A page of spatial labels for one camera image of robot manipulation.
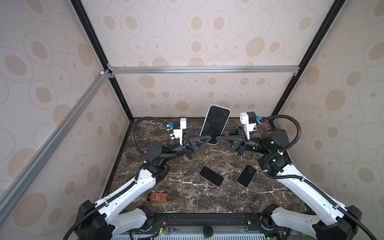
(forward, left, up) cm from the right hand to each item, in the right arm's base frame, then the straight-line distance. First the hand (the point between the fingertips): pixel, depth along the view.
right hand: (217, 139), depth 52 cm
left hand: (-2, +2, 0) cm, 3 cm away
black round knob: (-23, +3, -34) cm, 41 cm away
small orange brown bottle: (-8, +29, -39) cm, 49 cm away
